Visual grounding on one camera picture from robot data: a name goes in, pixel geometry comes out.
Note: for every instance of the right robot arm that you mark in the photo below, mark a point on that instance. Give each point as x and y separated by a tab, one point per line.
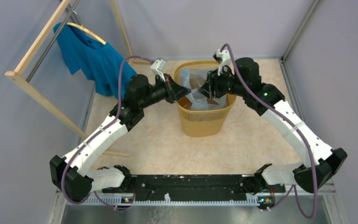
319	161

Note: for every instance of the aluminium frame rail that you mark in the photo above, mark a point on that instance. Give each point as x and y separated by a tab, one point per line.
124	200

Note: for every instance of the blue t-shirt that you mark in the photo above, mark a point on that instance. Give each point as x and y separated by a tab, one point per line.
98	62

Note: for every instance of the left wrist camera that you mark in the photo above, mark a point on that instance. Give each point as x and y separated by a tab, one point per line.
158	67

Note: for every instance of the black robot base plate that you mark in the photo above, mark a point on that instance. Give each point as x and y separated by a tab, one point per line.
187	188

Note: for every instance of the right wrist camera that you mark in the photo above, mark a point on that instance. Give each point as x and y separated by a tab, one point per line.
225	61

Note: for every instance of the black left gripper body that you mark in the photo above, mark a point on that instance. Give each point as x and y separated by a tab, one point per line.
163	90

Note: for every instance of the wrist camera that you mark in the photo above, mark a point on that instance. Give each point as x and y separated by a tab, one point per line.
158	67
225	61

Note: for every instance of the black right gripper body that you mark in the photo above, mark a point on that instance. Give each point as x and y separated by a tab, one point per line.
223	84

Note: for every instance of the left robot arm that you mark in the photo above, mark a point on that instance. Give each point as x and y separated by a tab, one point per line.
71	173

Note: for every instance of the yellow mesh trash bin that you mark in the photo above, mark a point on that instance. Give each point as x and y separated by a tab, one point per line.
200	116

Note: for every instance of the wooden clothes hanger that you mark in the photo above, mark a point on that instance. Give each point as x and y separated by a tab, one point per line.
87	31

